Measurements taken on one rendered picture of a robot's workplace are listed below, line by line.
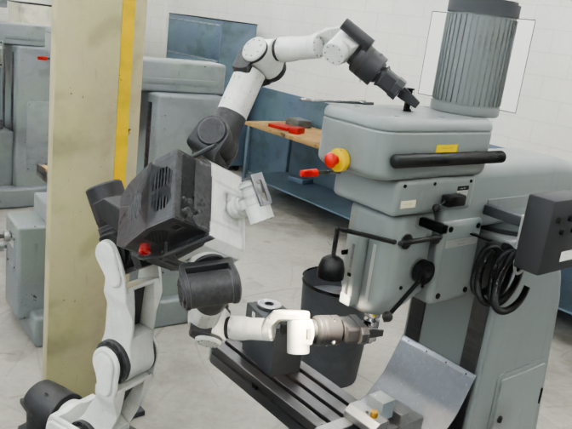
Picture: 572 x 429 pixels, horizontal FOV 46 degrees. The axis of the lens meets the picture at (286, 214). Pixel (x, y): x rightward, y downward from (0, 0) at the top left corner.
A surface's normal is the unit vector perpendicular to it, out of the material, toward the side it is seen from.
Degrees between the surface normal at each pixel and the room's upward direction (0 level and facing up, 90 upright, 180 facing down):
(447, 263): 90
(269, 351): 90
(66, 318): 90
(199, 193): 59
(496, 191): 90
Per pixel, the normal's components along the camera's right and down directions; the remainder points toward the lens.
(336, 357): 0.10, 0.35
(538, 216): -0.78, 0.08
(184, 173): 0.77, -0.29
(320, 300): -0.54, 0.23
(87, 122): 0.62, 0.29
